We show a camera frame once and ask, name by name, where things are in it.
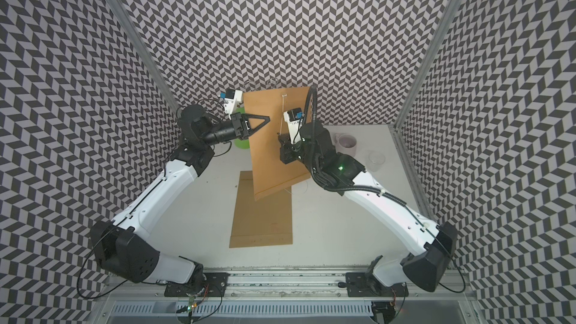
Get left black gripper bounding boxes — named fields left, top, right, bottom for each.
left=201, top=112, right=270, bottom=147

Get brown kraft file bag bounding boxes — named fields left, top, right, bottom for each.
left=243, top=87, right=310, bottom=200

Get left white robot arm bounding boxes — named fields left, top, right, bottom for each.
left=90, top=104, right=270, bottom=284

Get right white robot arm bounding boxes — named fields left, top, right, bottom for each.
left=278, top=119, right=458, bottom=293

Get green plastic wine glass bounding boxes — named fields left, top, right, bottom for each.
left=234, top=106, right=250, bottom=149

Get pale pink ceramic mug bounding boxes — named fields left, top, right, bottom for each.
left=334, top=133, right=358, bottom=157

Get clear drinking glass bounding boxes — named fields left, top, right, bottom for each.
left=366, top=151, right=386, bottom=173

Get black corrugated cable hose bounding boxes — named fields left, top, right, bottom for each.
left=302, top=85, right=319, bottom=145

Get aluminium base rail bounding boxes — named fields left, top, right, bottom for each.
left=88, top=267, right=485, bottom=323

